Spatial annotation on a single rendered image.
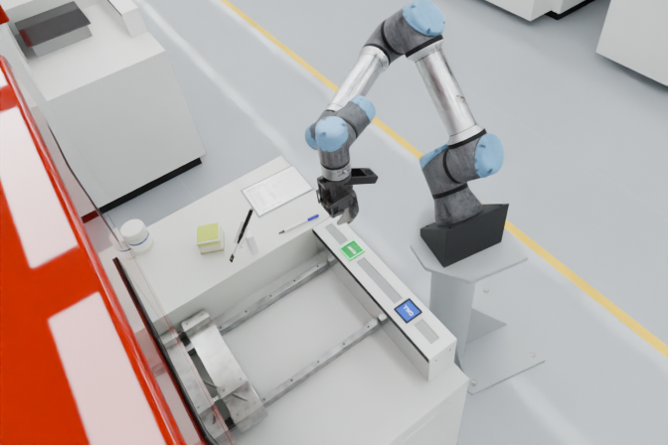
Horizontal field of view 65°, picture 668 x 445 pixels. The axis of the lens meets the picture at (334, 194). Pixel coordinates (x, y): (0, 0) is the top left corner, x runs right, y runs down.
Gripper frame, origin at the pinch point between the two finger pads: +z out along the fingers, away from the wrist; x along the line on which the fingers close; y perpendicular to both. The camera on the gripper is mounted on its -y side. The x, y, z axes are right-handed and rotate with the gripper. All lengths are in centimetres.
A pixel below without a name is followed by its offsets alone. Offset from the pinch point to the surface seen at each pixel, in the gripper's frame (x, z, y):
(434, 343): 37.3, 14.7, 1.3
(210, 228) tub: -29.3, 7.5, 32.3
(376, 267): 9.4, 14.7, -1.2
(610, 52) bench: -76, 97, -256
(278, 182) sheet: -38.6, 13.9, 3.6
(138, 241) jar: -40, 8, 52
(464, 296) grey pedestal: 17, 53, -33
